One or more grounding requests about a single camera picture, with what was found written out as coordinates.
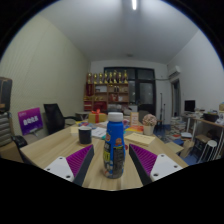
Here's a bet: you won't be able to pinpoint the low black chair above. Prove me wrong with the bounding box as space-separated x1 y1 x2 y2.
10 134 30 164

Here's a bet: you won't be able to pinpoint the yellow gift box red ribbon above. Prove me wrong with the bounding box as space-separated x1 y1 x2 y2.
88 109 108 124

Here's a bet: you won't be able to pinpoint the pink flowers in white pot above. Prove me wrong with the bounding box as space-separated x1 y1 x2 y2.
142 113 158 136

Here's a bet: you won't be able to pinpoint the black computer monitor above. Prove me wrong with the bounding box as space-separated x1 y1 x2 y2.
184 99 196 113

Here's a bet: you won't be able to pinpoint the black cup white inside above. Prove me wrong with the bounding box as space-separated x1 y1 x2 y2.
78 125 93 145

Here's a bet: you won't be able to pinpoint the blue drink bottle white cap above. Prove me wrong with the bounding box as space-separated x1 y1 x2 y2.
102 112 127 180

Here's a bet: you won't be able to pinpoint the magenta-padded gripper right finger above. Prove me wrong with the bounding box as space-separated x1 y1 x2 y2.
129 143 183 186

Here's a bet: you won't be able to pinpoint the white wall air conditioner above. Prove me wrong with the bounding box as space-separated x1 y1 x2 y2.
167 65 182 78

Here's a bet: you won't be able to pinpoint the white round stool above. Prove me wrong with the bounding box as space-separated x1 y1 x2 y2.
202 139 219 162

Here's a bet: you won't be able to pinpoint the long wooden side desk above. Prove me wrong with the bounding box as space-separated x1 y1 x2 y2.
181 113 224 158

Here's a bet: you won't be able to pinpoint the black office chair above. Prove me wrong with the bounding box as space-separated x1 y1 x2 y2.
43 103 78 135

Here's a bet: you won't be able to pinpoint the dark framed glass door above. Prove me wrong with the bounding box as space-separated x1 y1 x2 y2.
103 66 157 116

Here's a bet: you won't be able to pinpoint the orange standing card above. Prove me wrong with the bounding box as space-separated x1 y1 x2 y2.
129 111 140 127

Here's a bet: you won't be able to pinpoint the pale yellow envelope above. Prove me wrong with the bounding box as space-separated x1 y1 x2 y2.
124 132 156 147

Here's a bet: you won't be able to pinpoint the purple sign board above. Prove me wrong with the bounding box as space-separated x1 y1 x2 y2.
17 107 44 136

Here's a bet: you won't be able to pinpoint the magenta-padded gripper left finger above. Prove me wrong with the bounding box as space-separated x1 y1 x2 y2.
43 144 95 187

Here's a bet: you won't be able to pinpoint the wooden shelf unit with trophies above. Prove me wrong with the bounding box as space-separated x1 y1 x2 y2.
83 69 130 113

